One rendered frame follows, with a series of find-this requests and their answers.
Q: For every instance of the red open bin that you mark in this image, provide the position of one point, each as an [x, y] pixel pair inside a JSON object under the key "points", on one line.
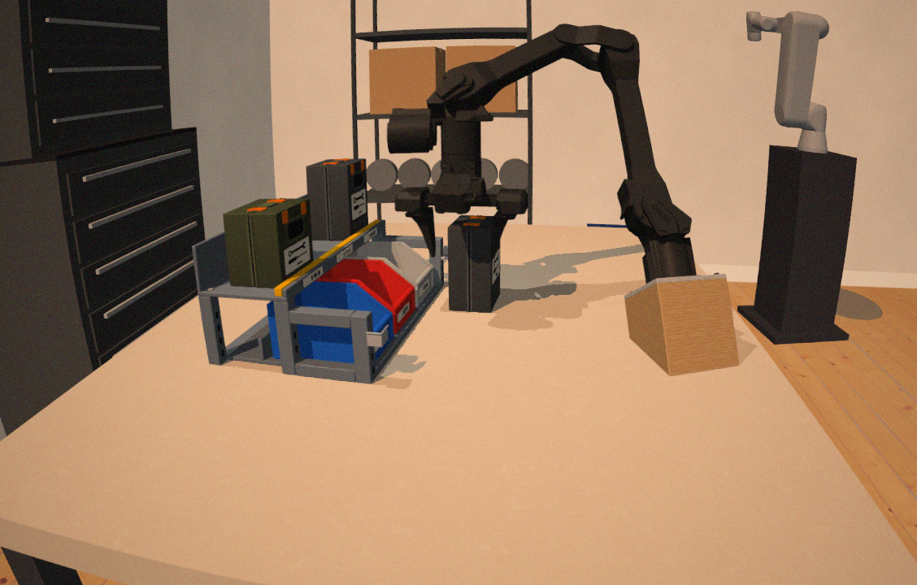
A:
{"points": [[381, 282]]}

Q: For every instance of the blue bin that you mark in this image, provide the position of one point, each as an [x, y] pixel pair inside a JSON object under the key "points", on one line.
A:
{"points": [[333, 343]]}

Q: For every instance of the yellow flat bar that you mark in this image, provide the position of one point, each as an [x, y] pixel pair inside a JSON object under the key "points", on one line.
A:
{"points": [[278, 289]]}

